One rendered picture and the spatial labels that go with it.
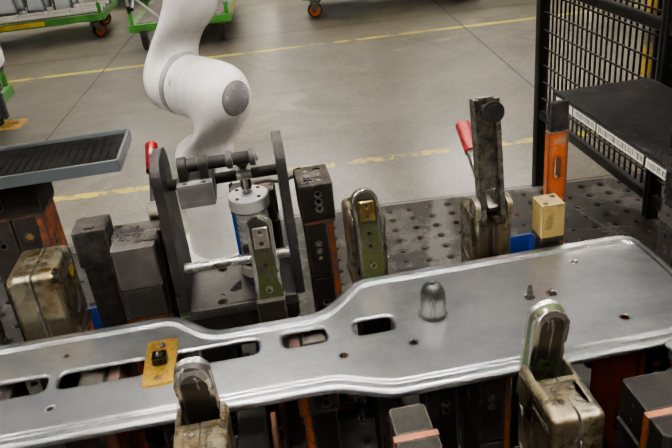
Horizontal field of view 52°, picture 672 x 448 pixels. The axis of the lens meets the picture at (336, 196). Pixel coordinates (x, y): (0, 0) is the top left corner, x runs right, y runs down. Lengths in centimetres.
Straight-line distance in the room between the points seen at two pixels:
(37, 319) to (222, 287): 26
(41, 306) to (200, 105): 46
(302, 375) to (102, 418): 22
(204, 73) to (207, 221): 31
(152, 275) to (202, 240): 45
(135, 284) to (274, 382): 29
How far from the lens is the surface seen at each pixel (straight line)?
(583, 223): 171
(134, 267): 99
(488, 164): 98
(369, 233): 98
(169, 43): 134
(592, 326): 88
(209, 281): 107
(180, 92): 129
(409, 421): 76
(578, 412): 70
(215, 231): 142
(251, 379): 82
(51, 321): 100
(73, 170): 106
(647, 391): 83
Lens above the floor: 152
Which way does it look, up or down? 26 degrees down
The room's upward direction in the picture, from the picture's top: 6 degrees counter-clockwise
